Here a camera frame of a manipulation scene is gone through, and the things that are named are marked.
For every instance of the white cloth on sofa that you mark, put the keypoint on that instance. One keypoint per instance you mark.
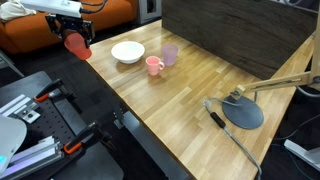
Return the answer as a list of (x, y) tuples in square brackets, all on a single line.
[(12, 9)]

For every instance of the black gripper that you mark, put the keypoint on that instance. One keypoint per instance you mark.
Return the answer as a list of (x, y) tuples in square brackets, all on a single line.
[(59, 23)]

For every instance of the far black orange clamp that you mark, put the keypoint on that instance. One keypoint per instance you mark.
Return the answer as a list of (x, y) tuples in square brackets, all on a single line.
[(44, 93)]

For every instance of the grey wooden desk lamp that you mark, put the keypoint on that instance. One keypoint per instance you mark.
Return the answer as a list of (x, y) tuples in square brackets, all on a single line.
[(249, 105)]

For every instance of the near black orange clamp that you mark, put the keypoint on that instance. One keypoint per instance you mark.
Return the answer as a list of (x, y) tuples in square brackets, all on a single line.
[(85, 139)]

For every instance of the purple translucent cup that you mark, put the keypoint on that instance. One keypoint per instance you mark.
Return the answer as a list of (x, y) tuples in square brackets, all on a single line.
[(169, 53)]

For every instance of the pink mug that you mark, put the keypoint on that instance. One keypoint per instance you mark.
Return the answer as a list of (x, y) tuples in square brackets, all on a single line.
[(154, 65)]

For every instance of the wooden table with grey frame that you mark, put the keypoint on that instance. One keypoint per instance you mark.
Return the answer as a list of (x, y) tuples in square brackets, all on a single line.
[(170, 104)]

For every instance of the white bowl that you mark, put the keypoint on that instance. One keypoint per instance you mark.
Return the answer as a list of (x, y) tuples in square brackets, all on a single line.
[(128, 52)]

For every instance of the red plastic cup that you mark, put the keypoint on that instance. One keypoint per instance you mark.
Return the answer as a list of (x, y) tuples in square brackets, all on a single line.
[(78, 46)]

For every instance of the dark wooden board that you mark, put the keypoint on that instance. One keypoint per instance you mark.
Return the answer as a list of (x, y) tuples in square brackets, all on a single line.
[(258, 36)]

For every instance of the aluminium extrusion rail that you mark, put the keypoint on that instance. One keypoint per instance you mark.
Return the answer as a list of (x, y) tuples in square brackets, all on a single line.
[(44, 153)]

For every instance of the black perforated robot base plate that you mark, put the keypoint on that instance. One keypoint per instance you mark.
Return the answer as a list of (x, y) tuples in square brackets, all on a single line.
[(60, 120)]

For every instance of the orange sofa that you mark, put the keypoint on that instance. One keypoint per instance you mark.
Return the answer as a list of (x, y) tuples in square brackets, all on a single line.
[(30, 33)]

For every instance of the black orange clamp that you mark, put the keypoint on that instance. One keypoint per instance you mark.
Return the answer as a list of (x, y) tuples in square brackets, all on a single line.
[(44, 93), (85, 139)]

